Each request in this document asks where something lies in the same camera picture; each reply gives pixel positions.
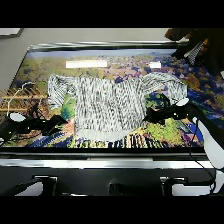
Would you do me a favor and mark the black cable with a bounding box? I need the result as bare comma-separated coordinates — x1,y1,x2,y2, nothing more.
187,116,218,196

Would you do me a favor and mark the black and white striped shirt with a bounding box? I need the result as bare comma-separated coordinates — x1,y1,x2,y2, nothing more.
47,72,189,142

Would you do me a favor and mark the silver frame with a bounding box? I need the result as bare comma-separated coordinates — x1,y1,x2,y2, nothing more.
0,155,224,197

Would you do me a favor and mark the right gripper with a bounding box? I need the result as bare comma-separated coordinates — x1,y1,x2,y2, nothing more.
142,106,172,126

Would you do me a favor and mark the brown garment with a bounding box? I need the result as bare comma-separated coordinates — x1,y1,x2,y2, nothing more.
164,28,196,42

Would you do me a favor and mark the white checked garment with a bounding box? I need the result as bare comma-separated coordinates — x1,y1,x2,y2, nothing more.
183,40,205,66

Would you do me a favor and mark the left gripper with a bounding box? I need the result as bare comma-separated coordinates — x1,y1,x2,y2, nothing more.
41,114,69,136

